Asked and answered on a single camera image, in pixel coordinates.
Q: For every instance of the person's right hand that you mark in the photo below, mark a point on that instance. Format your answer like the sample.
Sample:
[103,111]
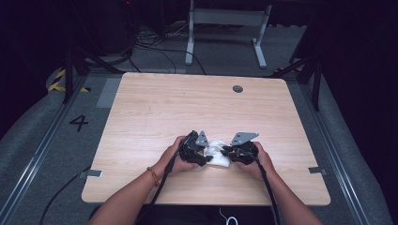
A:
[261,162]

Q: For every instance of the white sock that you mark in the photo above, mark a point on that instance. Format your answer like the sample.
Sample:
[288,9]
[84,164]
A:
[217,154]

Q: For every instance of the grey floor tape patch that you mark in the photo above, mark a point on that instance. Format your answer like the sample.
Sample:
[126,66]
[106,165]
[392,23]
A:
[108,93]

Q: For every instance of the person's left hand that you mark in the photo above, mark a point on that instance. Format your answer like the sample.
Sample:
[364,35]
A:
[175,161]

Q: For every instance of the yellow black floor tape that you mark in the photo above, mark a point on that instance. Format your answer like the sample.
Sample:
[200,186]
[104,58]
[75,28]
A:
[55,86]

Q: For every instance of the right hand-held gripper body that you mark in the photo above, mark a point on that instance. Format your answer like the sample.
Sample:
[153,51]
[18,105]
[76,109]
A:
[242,148]

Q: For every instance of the white metal desk frame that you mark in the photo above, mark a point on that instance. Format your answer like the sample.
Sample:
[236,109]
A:
[225,17]

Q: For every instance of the person's dark clothing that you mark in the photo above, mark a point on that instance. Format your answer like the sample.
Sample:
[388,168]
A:
[194,215]

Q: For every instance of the metal table bracket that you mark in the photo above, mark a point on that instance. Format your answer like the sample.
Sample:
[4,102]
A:
[317,171]
[93,173]

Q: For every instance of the metal floor rail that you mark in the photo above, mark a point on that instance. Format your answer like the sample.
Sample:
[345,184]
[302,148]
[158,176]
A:
[339,162]
[37,156]

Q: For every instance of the grey round table grommet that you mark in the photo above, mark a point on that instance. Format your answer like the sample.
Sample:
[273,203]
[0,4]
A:
[237,89]

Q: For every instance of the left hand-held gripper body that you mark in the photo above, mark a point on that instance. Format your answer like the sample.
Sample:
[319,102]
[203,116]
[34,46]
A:
[192,150]

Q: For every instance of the black tripod stand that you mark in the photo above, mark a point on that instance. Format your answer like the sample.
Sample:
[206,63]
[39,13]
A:
[70,72]
[314,78]

